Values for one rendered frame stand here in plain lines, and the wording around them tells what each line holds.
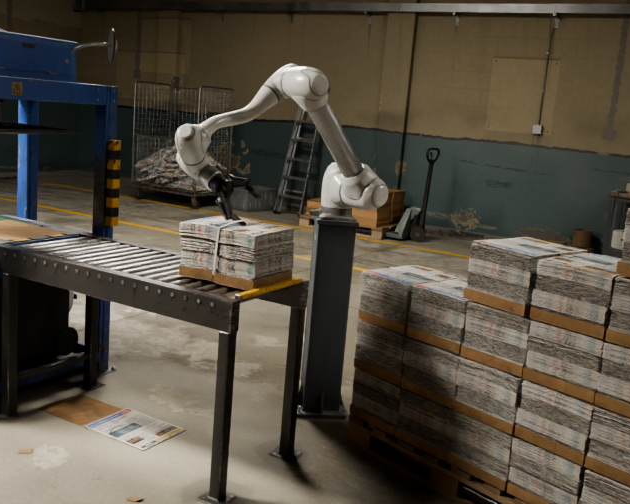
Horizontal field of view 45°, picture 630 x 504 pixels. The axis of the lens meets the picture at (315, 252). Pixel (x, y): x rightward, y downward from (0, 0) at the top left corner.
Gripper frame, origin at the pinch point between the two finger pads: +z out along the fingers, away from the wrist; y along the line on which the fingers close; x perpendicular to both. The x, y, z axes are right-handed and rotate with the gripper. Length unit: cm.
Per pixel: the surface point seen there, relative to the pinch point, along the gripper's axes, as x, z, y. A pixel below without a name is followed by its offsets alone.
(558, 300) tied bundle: -20, 116, -41
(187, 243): 14.4, -9.9, 22.7
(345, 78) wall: -702, -348, 81
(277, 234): -1.2, 15.9, 1.0
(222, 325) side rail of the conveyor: 31, 30, 29
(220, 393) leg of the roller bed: 31, 43, 52
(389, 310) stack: -44, 60, 15
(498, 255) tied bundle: -29, 88, -38
